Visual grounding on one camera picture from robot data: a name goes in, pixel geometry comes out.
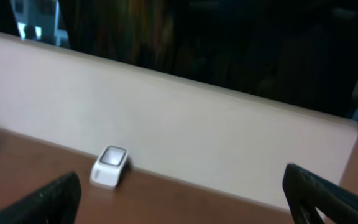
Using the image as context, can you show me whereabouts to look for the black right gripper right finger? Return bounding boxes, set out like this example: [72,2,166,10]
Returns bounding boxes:
[282,164,358,224]

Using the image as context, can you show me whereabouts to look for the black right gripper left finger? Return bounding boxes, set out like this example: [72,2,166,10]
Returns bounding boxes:
[0,172,81,224]

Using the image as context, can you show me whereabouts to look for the white barcode scanner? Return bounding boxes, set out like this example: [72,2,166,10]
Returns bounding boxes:
[89,146,129,189]

